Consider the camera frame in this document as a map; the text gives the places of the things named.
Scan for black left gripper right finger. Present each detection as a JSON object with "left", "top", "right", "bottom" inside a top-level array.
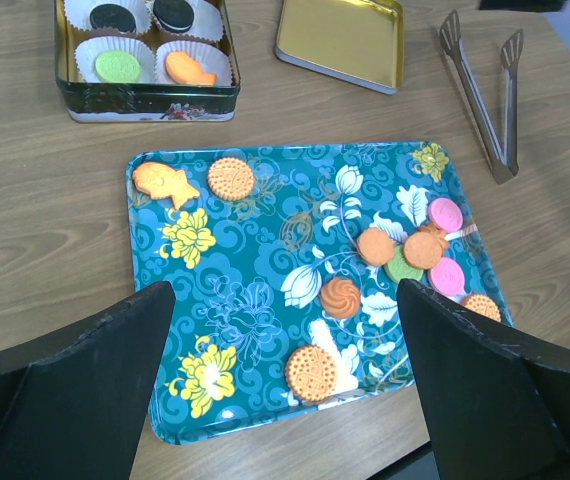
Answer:
[{"left": 397, "top": 279, "right": 570, "bottom": 479}]

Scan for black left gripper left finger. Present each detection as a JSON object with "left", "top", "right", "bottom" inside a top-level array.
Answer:
[{"left": 0, "top": 281, "right": 175, "bottom": 479}]

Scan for metal tongs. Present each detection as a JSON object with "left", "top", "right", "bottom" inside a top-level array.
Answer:
[{"left": 438, "top": 9, "right": 525, "bottom": 185}]

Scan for green round cookie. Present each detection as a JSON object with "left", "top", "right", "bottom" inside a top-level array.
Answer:
[{"left": 94, "top": 50, "right": 141, "bottom": 83}]

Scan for orange fish cookie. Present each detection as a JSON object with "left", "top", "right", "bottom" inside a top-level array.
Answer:
[
  {"left": 132, "top": 162, "right": 200, "bottom": 210},
  {"left": 165, "top": 51, "right": 217, "bottom": 86}
]

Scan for black sandwich cookie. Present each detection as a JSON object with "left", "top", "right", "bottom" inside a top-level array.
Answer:
[
  {"left": 152, "top": 0, "right": 195, "bottom": 34},
  {"left": 89, "top": 3, "right": 136, "bottom": 33}
]

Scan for orange dotted cookie right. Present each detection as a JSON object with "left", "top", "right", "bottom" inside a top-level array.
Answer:
[{"left": 461, "top": 293, "right": 501, "bottom": 322}]

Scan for orange dotted cookie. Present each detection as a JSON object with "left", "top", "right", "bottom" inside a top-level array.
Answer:
[
  {"left": 285, "top": 345, "right": 338, "bottom": 403},
  {"left": 461, "top": 293, "right": 501, "bottom": 322}
]

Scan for pink round cookie lower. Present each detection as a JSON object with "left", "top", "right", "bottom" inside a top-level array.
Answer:
[{"left": 428, "top": 257, "right": 465, "bottom": 296}]

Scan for pink round cookie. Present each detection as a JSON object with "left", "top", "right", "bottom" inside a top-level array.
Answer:
[
  {"left": 427, "top": 197, "right": 464, "bottom": 233},
  {"left": 428, "top": 257, "right": 465, "bottom": 296}
]

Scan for green cookie under pile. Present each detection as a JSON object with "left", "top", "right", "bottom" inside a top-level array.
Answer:
[{"left": 383, "top": 246, "right": 424, "bottom": 283}]

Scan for orange round cookie pile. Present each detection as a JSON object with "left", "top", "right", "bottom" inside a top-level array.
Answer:
[{"left": 403, "top": 232, "right": 443, "bottom": 270}]

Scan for orange dotted cookie front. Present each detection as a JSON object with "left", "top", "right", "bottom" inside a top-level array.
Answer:
[{"left": 285, "top": 345, "right": 338, "bottom": 403}]

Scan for orange swirl cookie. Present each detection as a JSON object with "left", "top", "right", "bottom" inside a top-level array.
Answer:
[{"left": 320, "top": 277, "right": 361, "bottom": 320}]

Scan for orange flower cookie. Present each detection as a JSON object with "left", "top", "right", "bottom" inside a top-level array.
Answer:
[{"left": 418, "top": 222, "right": 449, "bottom": 251}]

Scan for pink round cookie upper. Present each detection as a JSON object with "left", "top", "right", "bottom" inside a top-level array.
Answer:
[{"left": 427, "top": 197, "right": 464, "bottom": 233}]

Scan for orange round cookie centre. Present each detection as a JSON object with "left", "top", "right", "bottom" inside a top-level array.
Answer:
[{"left": 356, "top": 227, "right": 395, "bottom": 267}]

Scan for teal floral tray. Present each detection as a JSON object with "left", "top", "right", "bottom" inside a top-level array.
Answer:
[{"left": 126, "top": 141, "right": 511, "bottom": 445}]

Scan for orange round cookie top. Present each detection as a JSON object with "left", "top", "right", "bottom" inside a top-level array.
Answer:
[{"left": 207, "top": 157, "right": 255, "bottom": 201}]

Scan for square cookie tin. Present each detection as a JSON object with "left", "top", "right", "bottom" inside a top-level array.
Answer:
[{"left": 55, "top": 1, "right": 241, "bottom": 122}]

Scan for white paper cup front-left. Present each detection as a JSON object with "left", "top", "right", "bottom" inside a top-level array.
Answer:
[{"left": 75, "top": 36, "right": 155, "bottom": 83}]

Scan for white paper cup front-right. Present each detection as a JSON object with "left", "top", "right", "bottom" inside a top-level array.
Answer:
[{"left": 155, "top": 40, "right": 232, "bottom": 87}]

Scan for gold tin lid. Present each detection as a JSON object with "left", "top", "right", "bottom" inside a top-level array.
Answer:
[{"left": 275, "top": 0, "right": 404, "bottom": 95}]

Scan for white paper cup back-left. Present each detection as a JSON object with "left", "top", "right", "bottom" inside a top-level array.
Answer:
[{"left": 63, "top": 0, "right": 152, "bottom": 38}]

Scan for white paper cup back-right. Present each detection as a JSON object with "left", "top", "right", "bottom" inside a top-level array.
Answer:
[{"left": 147, "top": 0, "right": 223, "bottom": 43}]

